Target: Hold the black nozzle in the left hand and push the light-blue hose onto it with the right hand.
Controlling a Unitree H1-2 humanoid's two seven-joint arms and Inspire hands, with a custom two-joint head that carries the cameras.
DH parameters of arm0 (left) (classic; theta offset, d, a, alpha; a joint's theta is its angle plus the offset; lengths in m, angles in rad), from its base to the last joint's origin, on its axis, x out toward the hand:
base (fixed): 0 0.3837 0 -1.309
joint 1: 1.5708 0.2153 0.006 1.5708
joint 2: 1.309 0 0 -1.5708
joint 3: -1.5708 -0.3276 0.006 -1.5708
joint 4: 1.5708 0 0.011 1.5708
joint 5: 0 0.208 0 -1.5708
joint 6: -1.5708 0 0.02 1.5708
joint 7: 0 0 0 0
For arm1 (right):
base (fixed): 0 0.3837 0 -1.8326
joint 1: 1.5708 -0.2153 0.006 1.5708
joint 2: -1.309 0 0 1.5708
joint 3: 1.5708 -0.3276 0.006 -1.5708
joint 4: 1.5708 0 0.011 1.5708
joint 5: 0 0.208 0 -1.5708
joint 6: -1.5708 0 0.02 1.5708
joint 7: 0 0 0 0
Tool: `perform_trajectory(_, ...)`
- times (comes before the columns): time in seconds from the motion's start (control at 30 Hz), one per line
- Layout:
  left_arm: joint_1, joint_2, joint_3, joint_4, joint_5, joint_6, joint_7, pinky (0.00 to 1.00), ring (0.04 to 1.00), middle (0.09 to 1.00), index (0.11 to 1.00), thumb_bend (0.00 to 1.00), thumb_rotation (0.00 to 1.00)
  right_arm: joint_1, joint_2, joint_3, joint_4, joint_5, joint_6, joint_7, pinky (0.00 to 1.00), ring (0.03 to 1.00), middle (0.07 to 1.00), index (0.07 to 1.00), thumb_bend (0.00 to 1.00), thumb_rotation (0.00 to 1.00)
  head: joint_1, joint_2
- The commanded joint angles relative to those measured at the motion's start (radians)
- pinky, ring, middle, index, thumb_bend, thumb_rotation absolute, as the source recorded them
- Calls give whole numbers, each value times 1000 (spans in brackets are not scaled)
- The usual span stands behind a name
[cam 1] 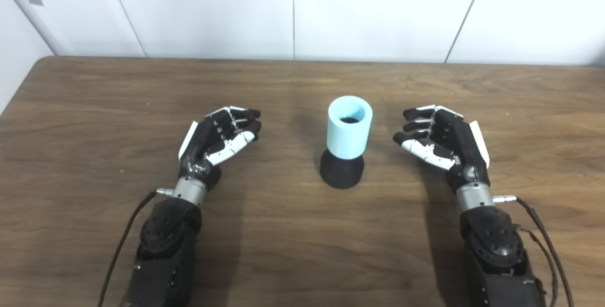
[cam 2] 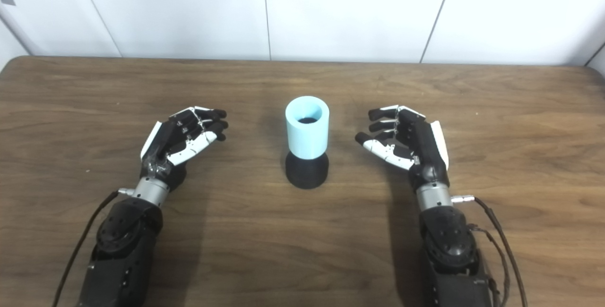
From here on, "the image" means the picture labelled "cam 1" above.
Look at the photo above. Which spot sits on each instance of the small gray wall label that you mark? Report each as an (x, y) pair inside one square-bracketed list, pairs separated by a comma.
[(35, 1)]

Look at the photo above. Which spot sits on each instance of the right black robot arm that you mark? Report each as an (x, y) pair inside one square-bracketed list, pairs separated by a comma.
[(496, 250)]

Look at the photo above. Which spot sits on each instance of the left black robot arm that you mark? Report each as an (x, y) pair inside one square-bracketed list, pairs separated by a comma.
[(165, 250)]

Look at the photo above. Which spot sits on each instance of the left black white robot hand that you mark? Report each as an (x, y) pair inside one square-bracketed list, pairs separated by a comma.
[(203, 141)]

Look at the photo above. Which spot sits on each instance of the light blue cylinder cup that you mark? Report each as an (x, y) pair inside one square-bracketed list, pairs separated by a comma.
[(347, 141)]

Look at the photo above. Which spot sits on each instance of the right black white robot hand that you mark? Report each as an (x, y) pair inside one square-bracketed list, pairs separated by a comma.
[(465, 146)]

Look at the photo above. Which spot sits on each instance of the black flared nozzle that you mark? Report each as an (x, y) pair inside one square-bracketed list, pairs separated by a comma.
[(341, 172)]

